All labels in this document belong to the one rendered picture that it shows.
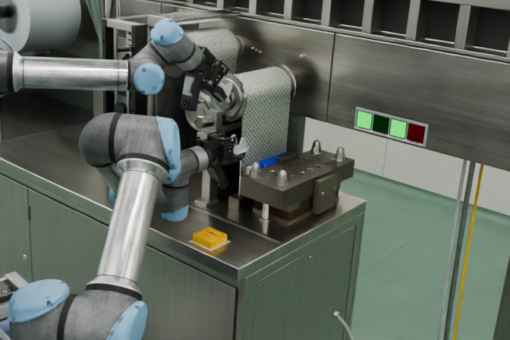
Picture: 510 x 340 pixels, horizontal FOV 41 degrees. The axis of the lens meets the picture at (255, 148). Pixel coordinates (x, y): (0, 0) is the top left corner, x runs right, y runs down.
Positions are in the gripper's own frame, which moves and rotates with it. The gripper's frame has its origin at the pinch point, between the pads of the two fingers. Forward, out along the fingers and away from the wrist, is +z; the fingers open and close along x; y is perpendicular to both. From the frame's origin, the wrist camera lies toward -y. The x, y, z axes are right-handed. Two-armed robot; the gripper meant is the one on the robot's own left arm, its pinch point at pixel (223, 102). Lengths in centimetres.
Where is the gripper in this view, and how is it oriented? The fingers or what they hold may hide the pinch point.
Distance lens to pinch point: 202.8
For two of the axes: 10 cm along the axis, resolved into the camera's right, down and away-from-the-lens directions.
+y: 4.5, -8.6, 2.3
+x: -7.7, -2.5, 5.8
